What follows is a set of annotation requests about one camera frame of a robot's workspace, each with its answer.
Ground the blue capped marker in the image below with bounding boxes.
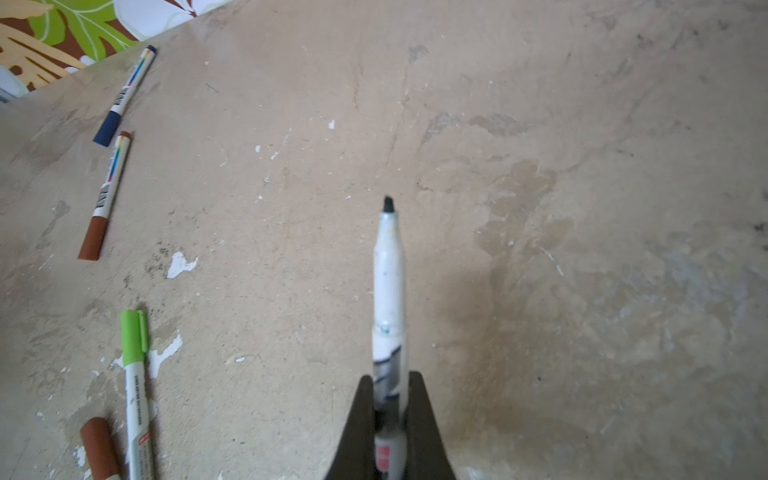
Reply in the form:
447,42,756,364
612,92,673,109
93,45,157,146

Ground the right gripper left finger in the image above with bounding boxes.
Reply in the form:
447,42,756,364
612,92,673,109
325,375,375,480

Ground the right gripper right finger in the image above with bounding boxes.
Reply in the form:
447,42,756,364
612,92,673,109
405,371,456,480

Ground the light green capped marker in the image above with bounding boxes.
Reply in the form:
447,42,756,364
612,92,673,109
120,310,156,480

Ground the brown capped thin marker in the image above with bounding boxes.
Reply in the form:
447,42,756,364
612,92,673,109
78,131,132,261

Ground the dark green capped marker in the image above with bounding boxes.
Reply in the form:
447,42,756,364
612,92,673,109
372,196,409,479

